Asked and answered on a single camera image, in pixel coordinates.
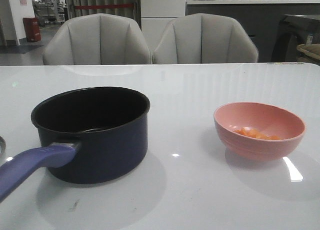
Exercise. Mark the pink bowl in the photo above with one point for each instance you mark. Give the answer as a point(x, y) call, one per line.
point(268, 119)

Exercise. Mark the glass lid blue knob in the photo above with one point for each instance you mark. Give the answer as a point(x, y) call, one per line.
point(2, 150)

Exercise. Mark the right grey chair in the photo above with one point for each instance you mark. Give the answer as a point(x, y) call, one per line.
point(204, 39)

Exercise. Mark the grey chair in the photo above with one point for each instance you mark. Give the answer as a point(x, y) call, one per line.
point(204, 39)
point(98, 39)

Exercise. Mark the left grey chair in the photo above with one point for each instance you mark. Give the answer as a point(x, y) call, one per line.
point(98, 39)

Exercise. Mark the white cabinet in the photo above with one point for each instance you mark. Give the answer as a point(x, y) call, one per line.
point(155, 14)

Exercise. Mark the red barrier belt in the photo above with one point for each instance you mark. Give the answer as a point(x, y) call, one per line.
point(98, 7)

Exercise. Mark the dark grey counter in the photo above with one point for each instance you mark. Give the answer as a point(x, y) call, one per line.
point(259, 18)

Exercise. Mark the red trash bin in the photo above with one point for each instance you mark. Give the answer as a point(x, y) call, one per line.
point(31, 28)

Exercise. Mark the dark appliance at right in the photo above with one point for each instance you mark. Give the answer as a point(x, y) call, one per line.
point(292, 31)

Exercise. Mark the beige cushion at right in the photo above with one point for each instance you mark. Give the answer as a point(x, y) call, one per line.
point(309, 53)

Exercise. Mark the dark blue saucepan purple handle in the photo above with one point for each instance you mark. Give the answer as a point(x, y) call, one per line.
point(87, 136)

